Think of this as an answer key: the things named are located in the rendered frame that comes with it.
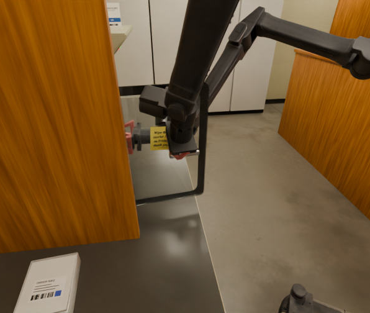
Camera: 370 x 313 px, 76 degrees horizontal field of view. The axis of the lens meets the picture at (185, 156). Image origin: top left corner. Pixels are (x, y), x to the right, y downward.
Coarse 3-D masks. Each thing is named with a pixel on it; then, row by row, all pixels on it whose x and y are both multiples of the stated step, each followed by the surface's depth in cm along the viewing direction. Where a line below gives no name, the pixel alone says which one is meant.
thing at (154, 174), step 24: (120, 96) 60; (144, 120) 65; (168, 120) 67; (144, 144) 69; (144, 168) 73; (168, 168) 76; (192, 168) 78; (144, 192) 78; (168, 192) 80; (192, 192) 83
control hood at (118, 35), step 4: (112, 28) 66; (116, 28) 66; (120, 28) 66; (124, 28) 66; (128, 28) 66; (132, 28) 75; (112, 32) 54; (116, 32) 54; (120, 32) 54; (124, 32) 54; (128, 32) 58; (112, 36) 52; (116, 36) 52; (120, 36) 52; (124, 36) 52; (112, 40) 53; (116, 40) 53; (120, 40) 53; (124, 40) 53; (112, 44) 53; (116, 44) 53; (120, 44) 53; (116, 48) 53
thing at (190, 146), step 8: (168, 128) 62; (176, 128) 55; (192, 128) 57; (168, 136) 60; (176, 136) 57; (184, 136) 57; (192, 136) 61; (176, 144) 59; (184, 144) 60; (192, 144) 60; (176, 152) 58; (184, 152) 59; (192, 152) 60
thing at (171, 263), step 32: (160, 224) 80; (192, 224) 80; (0, 256) 70; (32, 256) 70; (96, 256) 70; (128, 256) 70; (160, 256) 70; (192, 256) 70; (0, 288) 62; (96, 288) 62; (128, 288) 62; (160, 288) 62; (192, 288) 62
